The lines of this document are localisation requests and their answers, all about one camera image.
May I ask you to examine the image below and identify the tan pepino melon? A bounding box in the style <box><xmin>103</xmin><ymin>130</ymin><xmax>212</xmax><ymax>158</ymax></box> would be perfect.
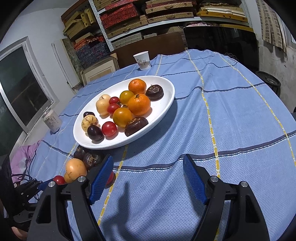
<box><xmin>65</xmin><ymin>158</ymin><xmax>87</xmax><ymax>181</ymax></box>

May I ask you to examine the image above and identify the dark purple plum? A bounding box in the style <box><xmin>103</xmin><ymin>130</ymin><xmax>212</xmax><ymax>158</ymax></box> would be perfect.
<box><xmin>83</xmin><ymin>111</ymin><xmax>95</xmax><ymax>117</ymax></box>
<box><xmin>87</xmin><ymin>125</ymin><xmax>104</xmax><ymax>142</ymax></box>

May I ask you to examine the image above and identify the large orange tomato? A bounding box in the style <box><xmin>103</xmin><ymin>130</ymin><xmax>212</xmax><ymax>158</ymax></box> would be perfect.
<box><xmin>112</xmin><ymin>108</ymin><xmax>133</xmax><ymax>128</ymax></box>

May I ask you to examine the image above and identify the large yellow pepino melon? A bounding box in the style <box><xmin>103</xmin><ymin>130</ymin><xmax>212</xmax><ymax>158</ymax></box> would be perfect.
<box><xmin>96</xmin><ymin>99</ymin><xmax>109</xmax><ymax>116</ymax></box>

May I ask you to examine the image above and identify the large dark water chestnut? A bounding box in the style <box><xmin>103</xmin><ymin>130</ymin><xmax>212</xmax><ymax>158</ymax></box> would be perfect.
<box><xmin>145</xmin><ymin>84</ymin><xmax>164</xmax><ymax>100</ymax></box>

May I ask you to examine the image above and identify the pink cloth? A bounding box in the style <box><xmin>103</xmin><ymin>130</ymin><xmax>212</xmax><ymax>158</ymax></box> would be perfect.
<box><xmin>11</xmin><ymin>141</ymin><xmax>41</xmax><ymax>183</ymax></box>

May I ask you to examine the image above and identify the striped pepino melon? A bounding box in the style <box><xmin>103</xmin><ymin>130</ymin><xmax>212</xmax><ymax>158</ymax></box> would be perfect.
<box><xmin>81</xmin><ymin>114</ymin><xmax>99</xmax><ymax>132</ymax></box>

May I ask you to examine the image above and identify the white beverage can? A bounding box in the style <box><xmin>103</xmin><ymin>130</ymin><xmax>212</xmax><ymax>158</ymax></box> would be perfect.
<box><xmin>42</xmin><ymin>108</ymin><xmax>62</xmax><ymax>133</ymax></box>

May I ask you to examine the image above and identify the sliding window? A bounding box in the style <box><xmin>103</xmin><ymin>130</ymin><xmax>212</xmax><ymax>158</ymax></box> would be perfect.
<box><xmin>1</xmin><ymin>37</ymin><xmax>57</xmax><ymax>156</ymax></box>

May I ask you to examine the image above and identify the white oval plate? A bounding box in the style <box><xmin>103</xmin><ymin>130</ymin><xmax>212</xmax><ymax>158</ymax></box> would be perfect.
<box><xmin>73</xmin><ymin>76</ymin><xmax>175</xmax><ymax>150</ymax></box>

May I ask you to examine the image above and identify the orange tangerine front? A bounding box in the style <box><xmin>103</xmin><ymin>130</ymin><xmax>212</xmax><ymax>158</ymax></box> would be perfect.
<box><xmin>127</xmin><ymin>94</ymin><xmax>151</xmax><ymax>116</ymax></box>

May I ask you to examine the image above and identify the orange tangerine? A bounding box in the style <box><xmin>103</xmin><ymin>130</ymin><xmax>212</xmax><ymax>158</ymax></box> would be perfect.
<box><xmin>128</xmin><ymin>78</ymin><xmax>147</xmax><ymax>94</ymax></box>
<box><xmin>127</xmin><ymin>94</ymin><xmax>151</xmax><ymax>116</ymax></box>

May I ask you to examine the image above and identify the yellow orange tomato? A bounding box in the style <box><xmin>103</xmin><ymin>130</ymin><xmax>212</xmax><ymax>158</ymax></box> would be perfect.
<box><xmin>119</xmin><ymin>90</ymin><xmax>134</xmax><ymax>105</ymax></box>

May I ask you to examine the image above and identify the orange tangerine back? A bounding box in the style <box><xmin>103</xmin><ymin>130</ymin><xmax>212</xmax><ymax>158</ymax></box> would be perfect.
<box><xmin>128</xmin><ymin>78</ymin><xmax>147</xmax><ymax>94</ymax></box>

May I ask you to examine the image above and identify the framed picture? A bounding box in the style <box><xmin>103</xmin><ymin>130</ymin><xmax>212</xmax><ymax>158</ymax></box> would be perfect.
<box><xmin>81</xmin><ymin>53</ymin><xmax>119</xmax><ymax>86</ymax></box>

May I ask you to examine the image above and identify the white paper cup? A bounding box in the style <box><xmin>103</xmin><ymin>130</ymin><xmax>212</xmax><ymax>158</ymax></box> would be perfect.
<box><xmin>133</xmin><ymin>51</ymin><xmax>151</xmax><ymax>70</ymax></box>

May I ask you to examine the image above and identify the brown wooden board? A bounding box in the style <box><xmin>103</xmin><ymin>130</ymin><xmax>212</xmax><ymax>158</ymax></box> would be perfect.
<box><xmin>112</xmin><ymin>32</ymin><xmax>185</xmax><ymax>68</ymax></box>

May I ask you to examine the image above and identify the white metal shelf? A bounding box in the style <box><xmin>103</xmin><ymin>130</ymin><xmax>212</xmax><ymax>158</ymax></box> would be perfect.
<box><xmin>88</xmin><ymin>1</ymin><xmax>251</xmax><ymax>52</ymax></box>

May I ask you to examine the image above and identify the hanging checked cloth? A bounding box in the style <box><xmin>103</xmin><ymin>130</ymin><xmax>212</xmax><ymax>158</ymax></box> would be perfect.
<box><xmin>256</xmin><ymin>0</ymin><xmax>288</xmax><ymax>54</ymax></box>

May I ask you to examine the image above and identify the black cable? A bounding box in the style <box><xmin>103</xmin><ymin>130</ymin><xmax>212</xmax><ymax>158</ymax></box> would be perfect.
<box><xmin>14</xmin><ymin>148</ymin><xmax>42</xmax><ymax>186</ymax></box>

